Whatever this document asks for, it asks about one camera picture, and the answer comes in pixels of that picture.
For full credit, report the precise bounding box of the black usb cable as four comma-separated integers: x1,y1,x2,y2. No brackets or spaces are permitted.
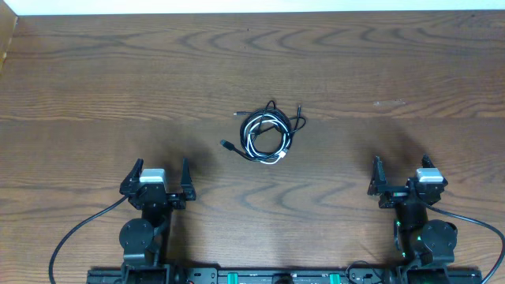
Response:
219,99,307,163

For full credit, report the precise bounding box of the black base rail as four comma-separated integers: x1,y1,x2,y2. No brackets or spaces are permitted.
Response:
86,265,481,284

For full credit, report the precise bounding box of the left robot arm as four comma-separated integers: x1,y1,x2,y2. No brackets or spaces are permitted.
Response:
119,159,196,283

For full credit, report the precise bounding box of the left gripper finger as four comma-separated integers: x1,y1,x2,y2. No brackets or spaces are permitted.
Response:
181,158,196,200
119,159,144,196

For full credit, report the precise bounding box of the white usb cable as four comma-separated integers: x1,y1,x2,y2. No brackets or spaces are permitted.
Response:
243,113,292,166

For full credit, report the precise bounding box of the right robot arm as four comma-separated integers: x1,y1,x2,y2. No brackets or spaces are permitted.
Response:
368,155,458,283

